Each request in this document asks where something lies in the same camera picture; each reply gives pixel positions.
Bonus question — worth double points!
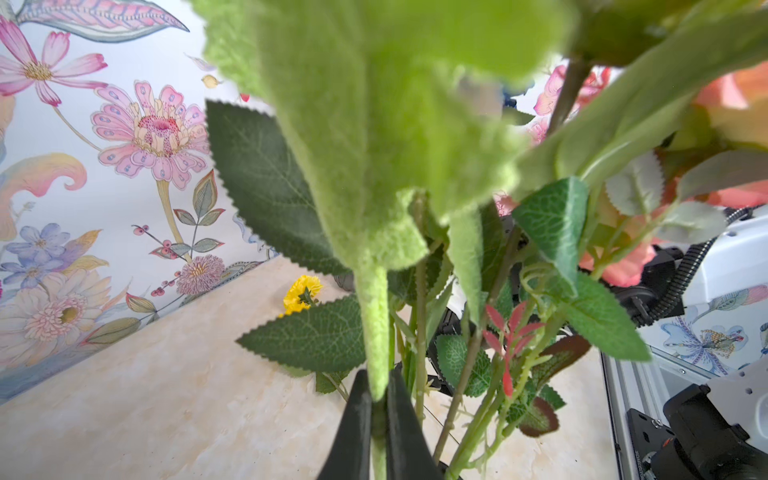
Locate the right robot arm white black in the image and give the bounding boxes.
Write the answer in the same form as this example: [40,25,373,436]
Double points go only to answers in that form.
[610,205,767,327]

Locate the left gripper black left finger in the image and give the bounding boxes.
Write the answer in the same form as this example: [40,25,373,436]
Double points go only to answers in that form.
[317,369,372,480]

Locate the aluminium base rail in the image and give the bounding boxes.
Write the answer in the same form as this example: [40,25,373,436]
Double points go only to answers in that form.
[599,347,768,480]

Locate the tall yellow blossom sprig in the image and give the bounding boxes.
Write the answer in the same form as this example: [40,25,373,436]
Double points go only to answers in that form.
[193,1,575,478]

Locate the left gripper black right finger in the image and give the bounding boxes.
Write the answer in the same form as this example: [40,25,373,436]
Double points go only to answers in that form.
[386,369,443,480]

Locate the yellow carnation flower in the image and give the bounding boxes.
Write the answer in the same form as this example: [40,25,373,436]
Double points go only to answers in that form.
[282,275,323,316]

